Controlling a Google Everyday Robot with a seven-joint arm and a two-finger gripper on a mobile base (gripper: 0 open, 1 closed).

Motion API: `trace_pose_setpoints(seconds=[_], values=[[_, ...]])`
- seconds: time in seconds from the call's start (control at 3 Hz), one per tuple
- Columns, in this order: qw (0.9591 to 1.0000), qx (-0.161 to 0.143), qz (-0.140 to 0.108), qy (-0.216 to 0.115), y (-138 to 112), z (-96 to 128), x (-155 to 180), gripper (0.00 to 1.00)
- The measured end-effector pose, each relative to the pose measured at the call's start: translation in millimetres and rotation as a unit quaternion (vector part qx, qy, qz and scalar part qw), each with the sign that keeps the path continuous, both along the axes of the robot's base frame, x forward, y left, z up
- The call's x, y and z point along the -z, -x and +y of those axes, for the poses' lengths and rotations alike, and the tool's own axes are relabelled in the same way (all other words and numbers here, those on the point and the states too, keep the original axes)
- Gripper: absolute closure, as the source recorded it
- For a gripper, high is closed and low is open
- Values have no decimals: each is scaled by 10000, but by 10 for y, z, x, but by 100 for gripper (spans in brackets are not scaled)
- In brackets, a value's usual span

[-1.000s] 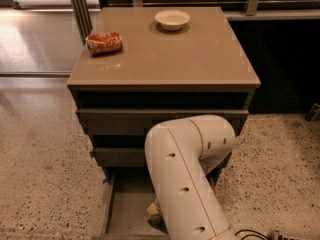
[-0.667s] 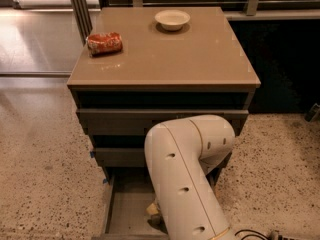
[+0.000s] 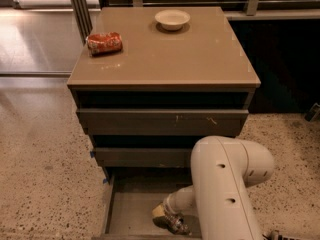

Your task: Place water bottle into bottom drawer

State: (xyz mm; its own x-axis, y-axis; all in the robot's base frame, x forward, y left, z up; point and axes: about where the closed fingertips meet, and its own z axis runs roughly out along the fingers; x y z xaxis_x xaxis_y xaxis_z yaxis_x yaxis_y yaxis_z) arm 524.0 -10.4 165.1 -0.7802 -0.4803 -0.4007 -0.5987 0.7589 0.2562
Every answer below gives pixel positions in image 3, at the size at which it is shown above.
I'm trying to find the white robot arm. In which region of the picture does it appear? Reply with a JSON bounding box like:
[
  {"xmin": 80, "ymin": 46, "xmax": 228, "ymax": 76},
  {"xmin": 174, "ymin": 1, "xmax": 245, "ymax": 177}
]
[{"xmin": 152, "ymin": 136, "xmax": 274, "ymax": 240}]

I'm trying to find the crushed orange soda can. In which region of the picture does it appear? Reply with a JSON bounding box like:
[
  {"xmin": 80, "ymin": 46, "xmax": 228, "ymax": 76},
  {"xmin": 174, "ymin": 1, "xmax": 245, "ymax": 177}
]
[{"xmin": 86, "ymin": 32, "xmax": 123, "ymax": 56}]

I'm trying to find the white ceramic bowl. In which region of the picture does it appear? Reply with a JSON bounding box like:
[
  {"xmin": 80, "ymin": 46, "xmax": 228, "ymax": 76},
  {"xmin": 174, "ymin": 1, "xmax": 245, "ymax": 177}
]
[{"xmin": 155, "ymin": 9, "xmax": 190, "ymax": 31}]

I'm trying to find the grey three-drawer cabinet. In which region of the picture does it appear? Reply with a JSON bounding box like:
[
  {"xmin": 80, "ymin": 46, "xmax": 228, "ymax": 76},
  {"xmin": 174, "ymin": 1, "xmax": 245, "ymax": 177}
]
[{"xmin": 66, "ymin": 6, "xmax": 262, "ymax": 185}]

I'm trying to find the grey middle drawer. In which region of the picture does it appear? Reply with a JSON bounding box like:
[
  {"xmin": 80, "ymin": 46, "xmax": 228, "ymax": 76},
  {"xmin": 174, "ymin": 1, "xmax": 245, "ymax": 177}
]
[{"xmin": 92, "ymin": 148, "xmax": 191, "ymax": 168}]

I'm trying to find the blue tape piece upper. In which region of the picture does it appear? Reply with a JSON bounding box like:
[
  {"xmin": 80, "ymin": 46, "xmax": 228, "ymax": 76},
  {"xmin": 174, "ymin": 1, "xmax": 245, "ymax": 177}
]
[{"xmin": 89, "ymin": 151, "xmax": 95, "ymax": 158}]

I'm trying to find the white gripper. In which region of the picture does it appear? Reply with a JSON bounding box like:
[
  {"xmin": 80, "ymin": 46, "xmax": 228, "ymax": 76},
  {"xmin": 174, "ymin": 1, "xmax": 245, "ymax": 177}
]
[{"xmin": 152, "ymin": 193, "xmax": 182, "ymax": 225}]

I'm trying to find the clear plastic water bottle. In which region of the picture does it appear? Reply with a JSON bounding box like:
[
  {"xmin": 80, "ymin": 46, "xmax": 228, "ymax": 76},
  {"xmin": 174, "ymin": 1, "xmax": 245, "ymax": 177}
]
[{"xmin": 153, "ymin": 214, "xmax": 191, "ymax": 235}]

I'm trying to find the open grey bottom drawer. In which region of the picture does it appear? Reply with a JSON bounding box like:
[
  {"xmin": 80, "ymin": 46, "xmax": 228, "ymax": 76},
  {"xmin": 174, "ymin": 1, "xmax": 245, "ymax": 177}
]
[{"xmin": 92, "ymin": 168, "xmax": 202, "ymax": 240}]

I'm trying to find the grey power strip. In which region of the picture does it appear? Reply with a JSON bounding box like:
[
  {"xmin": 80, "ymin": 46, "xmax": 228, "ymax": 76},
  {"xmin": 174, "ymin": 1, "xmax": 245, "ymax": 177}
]
[{"xmin": 269, "ymin": 230, "xmax": 310, "ymax": 240}]

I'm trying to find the dark floor box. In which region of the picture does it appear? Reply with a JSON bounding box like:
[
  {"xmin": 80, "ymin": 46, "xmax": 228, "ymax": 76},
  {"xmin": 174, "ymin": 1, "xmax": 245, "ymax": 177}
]
[{"xmin": 305, "ymin": 103, "xmax": 320, "ymax": 121}]

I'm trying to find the grey top drawer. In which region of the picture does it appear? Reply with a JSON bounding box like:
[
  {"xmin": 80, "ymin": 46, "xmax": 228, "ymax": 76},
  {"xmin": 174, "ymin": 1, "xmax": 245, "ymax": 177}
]
[{"xmin": 77, "ymin": 108, "xmax": 248, "ymax": 136}]

